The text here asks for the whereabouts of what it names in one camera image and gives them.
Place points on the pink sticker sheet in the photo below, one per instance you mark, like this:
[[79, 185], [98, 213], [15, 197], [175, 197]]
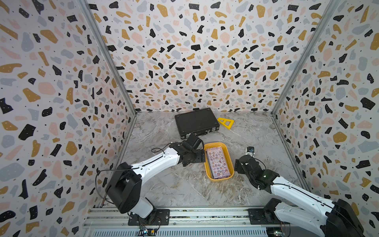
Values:
[[218, 163]]

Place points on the yellow storage tray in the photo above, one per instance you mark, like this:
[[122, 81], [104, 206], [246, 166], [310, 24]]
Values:
[[227, 155]]

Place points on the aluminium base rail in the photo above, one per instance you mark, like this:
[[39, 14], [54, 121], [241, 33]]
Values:
[[203, 221]]

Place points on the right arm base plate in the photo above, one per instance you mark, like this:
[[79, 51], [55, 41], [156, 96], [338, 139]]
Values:
[[260, 216]]

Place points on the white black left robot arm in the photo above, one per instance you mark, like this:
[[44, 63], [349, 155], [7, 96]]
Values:
[[124, 187]]

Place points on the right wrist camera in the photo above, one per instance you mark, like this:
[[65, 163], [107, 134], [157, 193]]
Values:
[[250, 151]]

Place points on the black briefcase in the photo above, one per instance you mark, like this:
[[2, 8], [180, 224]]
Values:
[[199, 122]]

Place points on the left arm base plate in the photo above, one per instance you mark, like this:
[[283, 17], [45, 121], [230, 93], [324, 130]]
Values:
[[155, 218]]

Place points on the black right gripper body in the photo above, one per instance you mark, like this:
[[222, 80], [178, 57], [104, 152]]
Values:
[[238, 165]]

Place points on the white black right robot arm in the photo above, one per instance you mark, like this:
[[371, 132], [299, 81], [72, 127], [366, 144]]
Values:
[[297, 206]]

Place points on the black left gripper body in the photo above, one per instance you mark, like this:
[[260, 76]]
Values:
[[196, 156]]

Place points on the yellow triangle ruler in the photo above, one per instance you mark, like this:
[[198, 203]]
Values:
[[227, 123]]

